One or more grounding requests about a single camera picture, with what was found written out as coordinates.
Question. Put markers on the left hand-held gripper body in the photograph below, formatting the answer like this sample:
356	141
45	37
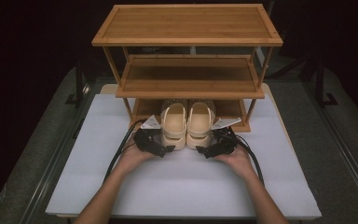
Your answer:
149	140

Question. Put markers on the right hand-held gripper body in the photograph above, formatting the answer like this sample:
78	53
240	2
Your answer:
225	143

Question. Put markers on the cream clog shoe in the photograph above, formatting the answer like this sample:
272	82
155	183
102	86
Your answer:
174	124
199	124

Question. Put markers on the three-tier wooden shoe rack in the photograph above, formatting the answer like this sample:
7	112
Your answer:
186	25

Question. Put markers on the person's right hand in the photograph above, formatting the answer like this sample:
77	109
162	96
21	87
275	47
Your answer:
237	161

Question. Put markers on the person's left hand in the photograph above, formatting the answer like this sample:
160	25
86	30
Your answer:
133	158

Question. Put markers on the white table cover sheet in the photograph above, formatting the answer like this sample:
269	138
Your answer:
180	183

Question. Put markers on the black metal stand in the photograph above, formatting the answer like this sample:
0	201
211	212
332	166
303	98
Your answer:
78	84
323	90

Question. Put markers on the metal floor rail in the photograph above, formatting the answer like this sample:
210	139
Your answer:
345	152
56	161

